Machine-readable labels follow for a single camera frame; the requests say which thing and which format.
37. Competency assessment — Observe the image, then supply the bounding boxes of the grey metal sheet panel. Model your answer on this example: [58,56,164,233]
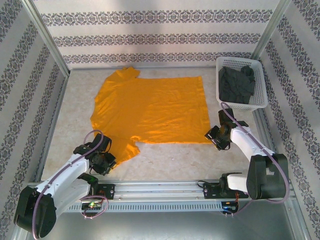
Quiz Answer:
[12,197,308,240]

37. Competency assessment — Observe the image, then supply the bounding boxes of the grey slotted cable duct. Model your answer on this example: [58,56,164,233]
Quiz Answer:
[56,201,224,213]

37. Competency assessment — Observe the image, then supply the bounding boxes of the white perforated plastic basket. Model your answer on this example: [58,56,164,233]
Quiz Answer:
[215,56,270,111]

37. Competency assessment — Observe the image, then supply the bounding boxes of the dark grey t-shirt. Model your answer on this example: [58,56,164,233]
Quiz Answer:
[218,65,256,105]

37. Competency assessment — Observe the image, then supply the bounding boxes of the controller circuit board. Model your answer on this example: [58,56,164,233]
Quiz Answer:
[221,200,239,214]
[81,201,103,211]

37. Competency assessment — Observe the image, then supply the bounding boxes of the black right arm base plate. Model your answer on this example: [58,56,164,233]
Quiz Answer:
[202,181,249,200]

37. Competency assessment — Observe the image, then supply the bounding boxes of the right controller circuit board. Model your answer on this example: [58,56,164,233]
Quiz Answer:
[221,200,239,214]

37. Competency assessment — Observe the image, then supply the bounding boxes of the left controller circuit board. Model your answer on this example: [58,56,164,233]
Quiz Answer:
[81,201,103,211]

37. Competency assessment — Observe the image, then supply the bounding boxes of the aluminium mounting rail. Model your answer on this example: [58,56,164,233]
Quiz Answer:
[24,179,293,201]

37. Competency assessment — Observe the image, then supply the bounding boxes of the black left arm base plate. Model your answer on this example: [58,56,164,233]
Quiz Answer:
[82,183,116,201]

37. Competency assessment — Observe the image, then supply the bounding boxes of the aluminium frame post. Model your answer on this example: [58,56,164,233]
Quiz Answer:
[21,0,71,77]
[251,0,293,61]

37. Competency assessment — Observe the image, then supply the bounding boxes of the yellow t-shirt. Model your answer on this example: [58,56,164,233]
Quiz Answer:
[90,66,213,167]

